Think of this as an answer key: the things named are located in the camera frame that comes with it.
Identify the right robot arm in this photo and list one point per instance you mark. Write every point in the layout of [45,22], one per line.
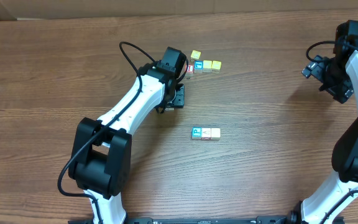
[341,187]

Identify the white ice cream block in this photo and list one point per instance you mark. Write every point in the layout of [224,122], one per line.
[206,133]

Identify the blue letter block in row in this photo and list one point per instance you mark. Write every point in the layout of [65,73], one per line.
[198,66]

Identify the yellow letter K block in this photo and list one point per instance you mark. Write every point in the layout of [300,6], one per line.
[215,133]

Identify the yellow block row end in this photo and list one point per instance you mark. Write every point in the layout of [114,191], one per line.
[216,66]

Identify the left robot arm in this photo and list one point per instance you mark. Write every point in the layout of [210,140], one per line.
[101,156]

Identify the yellow block far top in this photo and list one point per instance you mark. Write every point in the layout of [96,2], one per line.
[195,55]

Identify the red letter I block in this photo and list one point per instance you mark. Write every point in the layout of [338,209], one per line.
[190,71]

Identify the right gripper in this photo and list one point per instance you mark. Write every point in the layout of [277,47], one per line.
[316,68]

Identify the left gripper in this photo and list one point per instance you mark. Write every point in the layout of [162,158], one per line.
[178,99]

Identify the blue letter P block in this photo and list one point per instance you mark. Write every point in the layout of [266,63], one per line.
[196,133]

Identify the yellow block in row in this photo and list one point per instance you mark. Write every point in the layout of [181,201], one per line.
[207,66]

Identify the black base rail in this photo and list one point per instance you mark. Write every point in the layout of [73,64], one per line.
[257,220]

